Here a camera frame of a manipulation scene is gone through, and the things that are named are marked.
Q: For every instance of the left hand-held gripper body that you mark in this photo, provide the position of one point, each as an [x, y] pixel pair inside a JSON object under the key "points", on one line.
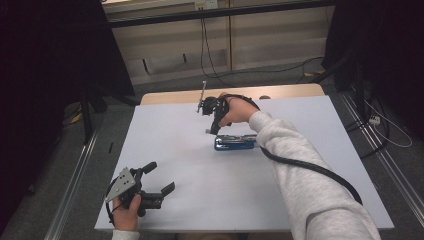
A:
{"points": [[124, 185]]}

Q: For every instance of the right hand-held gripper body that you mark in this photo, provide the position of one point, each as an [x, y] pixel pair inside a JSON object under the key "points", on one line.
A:
{"points": [[220, 111]]}

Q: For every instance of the silver metal rod tool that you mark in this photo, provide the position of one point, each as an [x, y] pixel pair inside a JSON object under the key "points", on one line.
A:
{"points": [[202, 93]]}

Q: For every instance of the person's right hand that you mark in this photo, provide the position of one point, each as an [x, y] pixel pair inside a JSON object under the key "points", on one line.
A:
{"points": [[240, 111]]}

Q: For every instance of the person's left hand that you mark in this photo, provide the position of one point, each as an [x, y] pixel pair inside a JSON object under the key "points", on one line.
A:
{"points": [[126, 218]]}

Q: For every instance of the small brown oval object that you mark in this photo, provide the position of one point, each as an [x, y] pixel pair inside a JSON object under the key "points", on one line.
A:
{"points": [[265, 97]]}

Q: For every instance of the black metal stand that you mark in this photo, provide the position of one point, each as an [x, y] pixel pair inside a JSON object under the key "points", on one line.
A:
{"points": [[87, 123]]}

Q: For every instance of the black stand leg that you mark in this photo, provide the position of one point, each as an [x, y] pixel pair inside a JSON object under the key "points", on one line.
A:
{"points": [[333, 68]]}

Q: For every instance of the black curtain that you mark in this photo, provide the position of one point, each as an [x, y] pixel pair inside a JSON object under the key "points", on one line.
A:
{"points": [[383, 50], [40, 83]]}

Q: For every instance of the white power strip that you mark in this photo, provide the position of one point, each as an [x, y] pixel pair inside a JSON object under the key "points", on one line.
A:
{"points": [[374, 120]]}

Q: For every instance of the aluminium floor rail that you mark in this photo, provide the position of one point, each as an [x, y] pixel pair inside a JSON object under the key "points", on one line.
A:
{"points": [[71, 190], [393, 166]]}

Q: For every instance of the black horizontal frame bar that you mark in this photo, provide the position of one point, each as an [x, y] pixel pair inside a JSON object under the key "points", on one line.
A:
{"points": [[216, 13]]}

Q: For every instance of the white wall outlet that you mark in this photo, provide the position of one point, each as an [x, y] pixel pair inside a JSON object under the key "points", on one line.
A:
{"points": [[206, 4]]}

